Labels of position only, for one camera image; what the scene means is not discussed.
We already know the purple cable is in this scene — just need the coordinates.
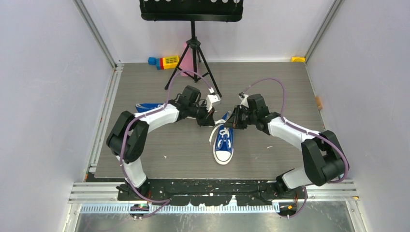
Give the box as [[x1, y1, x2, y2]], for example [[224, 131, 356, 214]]
[[239, 77, 351, 184], [119, 70, 216, 205]]

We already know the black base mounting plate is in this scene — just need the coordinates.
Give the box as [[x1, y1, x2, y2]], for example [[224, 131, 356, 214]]
[[116, 179, 307, 206]]

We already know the black music stand tripod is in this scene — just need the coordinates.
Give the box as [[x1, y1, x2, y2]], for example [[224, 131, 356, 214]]
[[140, 0, 243, 96]]

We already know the blue sneaker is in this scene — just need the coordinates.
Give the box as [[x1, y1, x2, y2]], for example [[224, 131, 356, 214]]
[[135, 103, 162, 113], [209, 111, 234, 165]]

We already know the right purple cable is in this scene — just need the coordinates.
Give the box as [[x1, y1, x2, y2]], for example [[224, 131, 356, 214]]
[[239, 77, 351, 184]]

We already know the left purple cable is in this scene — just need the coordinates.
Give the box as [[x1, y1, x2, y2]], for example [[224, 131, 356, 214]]
[[119, 70, 216, 205]]

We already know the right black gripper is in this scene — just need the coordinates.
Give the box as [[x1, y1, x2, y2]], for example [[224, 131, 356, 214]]
[[224, 105, 257, 130]]

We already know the yellow corner block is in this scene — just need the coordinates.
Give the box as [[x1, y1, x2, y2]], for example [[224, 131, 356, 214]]
[[291, 57, 306, 63]]

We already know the aluminium frame rail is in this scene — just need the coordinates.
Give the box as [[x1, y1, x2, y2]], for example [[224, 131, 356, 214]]
[[68, 182, 122, 203]]

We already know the small wooden block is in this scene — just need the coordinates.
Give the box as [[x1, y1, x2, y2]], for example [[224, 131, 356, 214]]
[[315, 96, 323, 111]]

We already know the pink foam block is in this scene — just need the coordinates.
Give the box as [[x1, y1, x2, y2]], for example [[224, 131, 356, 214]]
[[179, 43, 194, 71]]

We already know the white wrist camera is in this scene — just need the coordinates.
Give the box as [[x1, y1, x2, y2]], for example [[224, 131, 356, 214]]
[[205, 93, 221, 112], [238, 92, 249, 108]]

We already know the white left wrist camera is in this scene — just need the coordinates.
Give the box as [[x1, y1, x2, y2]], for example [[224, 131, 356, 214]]
[[205, 93, 221, 112]]

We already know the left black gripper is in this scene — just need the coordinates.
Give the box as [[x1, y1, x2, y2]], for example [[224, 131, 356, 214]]
[[189, 101, 215, 128]]

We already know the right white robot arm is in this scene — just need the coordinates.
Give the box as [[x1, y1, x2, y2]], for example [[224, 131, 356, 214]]
[[224, 93, 349, 199]]

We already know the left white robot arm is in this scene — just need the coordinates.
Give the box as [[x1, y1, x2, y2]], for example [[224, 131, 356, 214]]
[[106, 86, 221, 200]]

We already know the colourful toy block phone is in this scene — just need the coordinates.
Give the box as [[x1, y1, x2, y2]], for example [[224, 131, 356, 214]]
[[147, 56, 179, 70]]

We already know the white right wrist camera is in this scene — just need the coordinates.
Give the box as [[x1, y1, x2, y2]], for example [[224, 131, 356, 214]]
[[238, 92, 249, 108]]

